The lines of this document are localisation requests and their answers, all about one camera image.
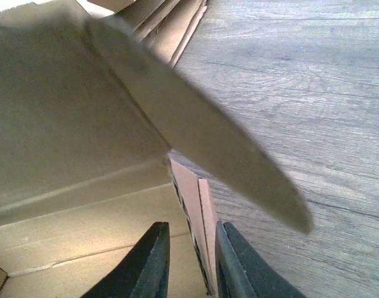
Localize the stack of flat cardboard blanks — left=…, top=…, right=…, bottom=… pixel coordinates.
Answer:
left=85, top=0, right=207, bottom=67

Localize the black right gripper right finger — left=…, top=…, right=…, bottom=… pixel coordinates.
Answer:
left=215, top=221, right=305, bottom=298

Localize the brown cardboard box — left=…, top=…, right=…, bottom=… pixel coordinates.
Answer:
left=0, top=1, right=313, bottom=297

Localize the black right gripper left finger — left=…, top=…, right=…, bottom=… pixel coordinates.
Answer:
left=82, top=222, right=170, bottom=298

